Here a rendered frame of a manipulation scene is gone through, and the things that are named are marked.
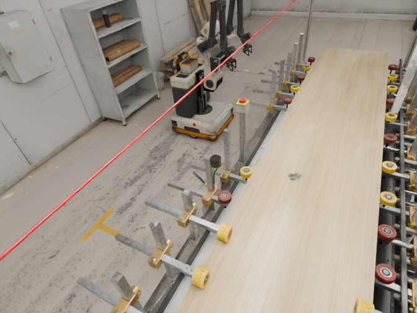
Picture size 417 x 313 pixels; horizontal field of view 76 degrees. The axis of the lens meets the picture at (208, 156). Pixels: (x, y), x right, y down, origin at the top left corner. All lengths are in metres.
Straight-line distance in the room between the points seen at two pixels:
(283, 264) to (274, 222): 0.23
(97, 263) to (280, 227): 1.71
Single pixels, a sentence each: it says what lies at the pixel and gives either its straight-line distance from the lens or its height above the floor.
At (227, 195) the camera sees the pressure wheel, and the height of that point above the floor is 0.91.
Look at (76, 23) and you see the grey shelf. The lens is 3.87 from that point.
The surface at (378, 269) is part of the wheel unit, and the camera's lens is 1.49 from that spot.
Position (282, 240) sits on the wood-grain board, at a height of 0.90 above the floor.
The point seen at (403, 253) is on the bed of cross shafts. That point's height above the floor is 0.84.
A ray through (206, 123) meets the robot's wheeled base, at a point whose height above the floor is 0.28.
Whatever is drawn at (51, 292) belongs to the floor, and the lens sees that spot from 2.73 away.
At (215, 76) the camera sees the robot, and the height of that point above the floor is 0.81.
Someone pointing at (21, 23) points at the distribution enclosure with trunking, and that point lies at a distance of 3.48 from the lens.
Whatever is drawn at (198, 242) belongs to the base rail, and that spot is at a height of 0.70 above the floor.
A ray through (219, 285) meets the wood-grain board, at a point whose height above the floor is 0.90.
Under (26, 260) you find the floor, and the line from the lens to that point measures 3.04.
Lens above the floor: 2.11
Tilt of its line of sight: 40 degrees down
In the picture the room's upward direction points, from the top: 6 degrees counter-clockwise
